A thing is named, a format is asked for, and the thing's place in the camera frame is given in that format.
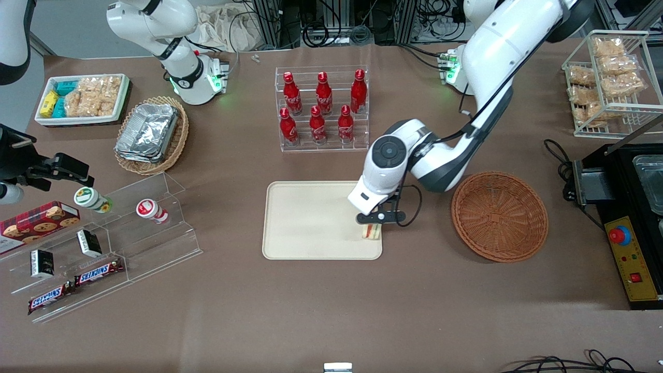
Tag white wire basket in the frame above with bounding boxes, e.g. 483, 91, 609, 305
562, 30, 663, 138

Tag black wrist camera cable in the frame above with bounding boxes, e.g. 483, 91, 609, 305
400, 183, 423, 228

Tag red cookie box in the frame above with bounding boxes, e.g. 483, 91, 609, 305
0, 200, 81, 255

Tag black cable bundle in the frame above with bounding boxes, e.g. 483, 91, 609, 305
300, 0, 374, 48
409, 0, 468, 43

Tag black power cable with plug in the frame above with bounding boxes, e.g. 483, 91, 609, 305
543, 139, 606, 229

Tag red cola bottle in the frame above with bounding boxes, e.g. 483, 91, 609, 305
315, 71, 334, 115
309, 106, 327, 145
351, 69, 368, 114
338, 105, 355, 145
279, 107, 300, 146
282, 71, 303, 116

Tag small black white box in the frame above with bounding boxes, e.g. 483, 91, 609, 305
76, 229, 103, 259
30, 249, 56, 279

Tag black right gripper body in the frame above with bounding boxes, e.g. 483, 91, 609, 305
0, 124, 40, 183

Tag clear bag of fried snacks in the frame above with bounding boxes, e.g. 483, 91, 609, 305
568, 85, 599, 105
593, 37, 626, 57
583, 103, 608, 126
598, 54, 639, 76
602, 72, 646, 97
566, 66, 597, 87

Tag white drink bottle red label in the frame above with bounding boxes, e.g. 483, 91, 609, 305
136, 198, 170, 225

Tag clear acrylic bottle rack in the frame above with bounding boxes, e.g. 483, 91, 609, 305
275, 66, 370, 153

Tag white crumpled cloth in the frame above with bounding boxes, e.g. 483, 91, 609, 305
194, 2, 263, 53

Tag clear glass pan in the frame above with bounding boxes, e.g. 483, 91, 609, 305
631, 154, 663, 216

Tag oval brown wicker basket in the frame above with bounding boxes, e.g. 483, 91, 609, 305
113, 95, 190, 177

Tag cream plastic tray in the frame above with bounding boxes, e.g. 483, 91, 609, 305
262, 181, 383, 260

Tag yellow snack box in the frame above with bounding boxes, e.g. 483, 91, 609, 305
40, 90, 60, 118

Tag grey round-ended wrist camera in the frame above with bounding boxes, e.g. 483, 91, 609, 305
0, 183, 24, 206

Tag stack of foil trays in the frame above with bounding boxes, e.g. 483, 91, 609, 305
114, 103, 180, 164

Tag white drink bottle green label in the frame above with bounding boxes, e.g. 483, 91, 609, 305
73, 186, 114, 214

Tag clear acrylic stepped shelf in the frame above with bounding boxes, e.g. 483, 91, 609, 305
0, 172, 204, 324

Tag black floor cables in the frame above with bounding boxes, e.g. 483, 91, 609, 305
499, 349, 663, 373

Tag Snickers chocolate bar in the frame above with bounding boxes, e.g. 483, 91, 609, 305
74, 257, 125, 288
27, 282, 76, 315

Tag white rectangular snack bin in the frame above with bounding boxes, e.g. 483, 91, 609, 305
35, 74, 131, 127

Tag round brown wicker basket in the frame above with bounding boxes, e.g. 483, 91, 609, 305
451, 171, 549, 263

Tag clear bag of rice crackers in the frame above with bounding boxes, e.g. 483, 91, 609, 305
64, 93, 118, 118
77, 76, 123, 100

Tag black machine with yellow panel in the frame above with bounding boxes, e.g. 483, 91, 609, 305
572, 142, 663, 310

